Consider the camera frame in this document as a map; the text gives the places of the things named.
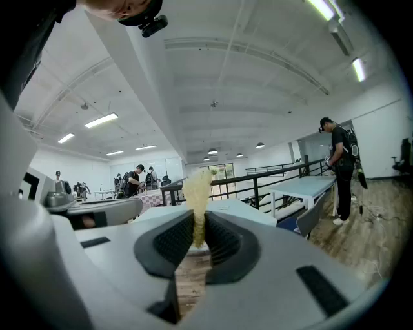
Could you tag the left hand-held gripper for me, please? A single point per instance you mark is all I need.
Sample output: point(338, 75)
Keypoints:
point(53, 197)

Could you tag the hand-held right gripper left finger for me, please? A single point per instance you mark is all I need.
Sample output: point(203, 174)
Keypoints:
point(129, 258)

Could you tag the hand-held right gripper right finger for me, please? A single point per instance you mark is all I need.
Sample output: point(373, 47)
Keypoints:
point(274, 274)

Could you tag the white work table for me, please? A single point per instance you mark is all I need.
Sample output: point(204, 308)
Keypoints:
point(104, 194)

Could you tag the pink checkered tablecloth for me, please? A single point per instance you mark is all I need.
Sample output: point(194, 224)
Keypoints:
point(151, 197)

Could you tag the black metal railing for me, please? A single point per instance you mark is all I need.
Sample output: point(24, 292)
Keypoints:
point(164, 196)

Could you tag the blue chair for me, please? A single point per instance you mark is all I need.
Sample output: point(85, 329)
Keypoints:
point(309, 216)

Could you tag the white table light blue top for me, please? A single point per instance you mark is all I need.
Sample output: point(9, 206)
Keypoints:
point(300, 187)

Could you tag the ceiling tube lights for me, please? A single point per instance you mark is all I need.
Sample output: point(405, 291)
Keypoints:
point(101, 120)

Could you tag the large dome pendant lamp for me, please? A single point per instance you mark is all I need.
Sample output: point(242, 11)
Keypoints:
point(212, 151)

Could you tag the large window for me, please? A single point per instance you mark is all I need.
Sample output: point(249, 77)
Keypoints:
point(222, 170)

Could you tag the round ceiling fixture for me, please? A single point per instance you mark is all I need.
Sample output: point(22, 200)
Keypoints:
point(84, 106)
point(215, 103)

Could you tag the black swivel chair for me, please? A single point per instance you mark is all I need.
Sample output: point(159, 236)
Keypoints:
point(406, 154)

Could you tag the person's black shirt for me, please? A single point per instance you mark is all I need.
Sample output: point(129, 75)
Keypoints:
point(29, 38)

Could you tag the person's face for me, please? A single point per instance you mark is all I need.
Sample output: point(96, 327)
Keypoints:
point(113, 9)

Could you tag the black head-mounted camera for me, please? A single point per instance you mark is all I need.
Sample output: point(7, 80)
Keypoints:
point(154, 25)

